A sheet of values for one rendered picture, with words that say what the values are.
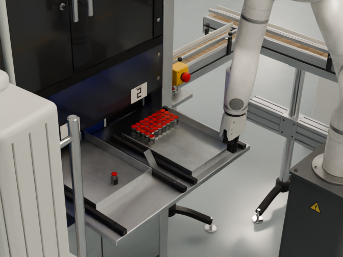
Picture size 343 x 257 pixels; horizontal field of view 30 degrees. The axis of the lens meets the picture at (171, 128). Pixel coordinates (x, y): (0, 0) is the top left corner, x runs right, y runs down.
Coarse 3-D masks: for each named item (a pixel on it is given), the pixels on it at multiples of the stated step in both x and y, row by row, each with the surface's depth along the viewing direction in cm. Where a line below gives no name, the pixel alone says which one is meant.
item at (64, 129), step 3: (66, 123) 216; (60, 126) 214; (63, 126) 215; (66, 126) 216; (60, 129) 214; (63, 129) 216; (66, 129) 217; (63, 132) 216; (66, 132) 217; (63, 135) 217; (66, 135) 218
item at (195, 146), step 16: (176, 112) 250; (176, 128) 245; (192, 128) 246; (208, 128) 241; (144, 144) 236; (160, 144) 236; (176, 144) 236; (192, 144) 237; (208, 144) 237; (224, 144) 237; (176, 160) 228; (192, 160) 228; (208, 160) 223
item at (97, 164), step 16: (80, 144) 235; (96, 144) 234; (64, 160) 226; (96, 160) 227; (112, 160) 227; (128, 160) 225; (64, 176) 219; (96, 176) 219; (128, 176) 219; (144, 176) 217; (96, 192) 212; (112, 192) 212; (96, 208) 203
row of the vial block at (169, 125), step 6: (168, 120) 242; (174, 120) 243; (162, 126) 240; (168, 126) 241; (174, 126) 244; (150, 132) 235; (156, 132) 237; (162, 132) 241; (168, 132) 243; (144, 138) 234; (156, 138) 238
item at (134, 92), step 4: (144, 84) 241; (136, 88) 238; (144, 88) 242; (132, 92) 237; (136, 92) 239; (144, 92) 243; (132, 96) 238; (136, 96) 240; (144, 96) 244; (132, 100) 239; (136, 100) 241
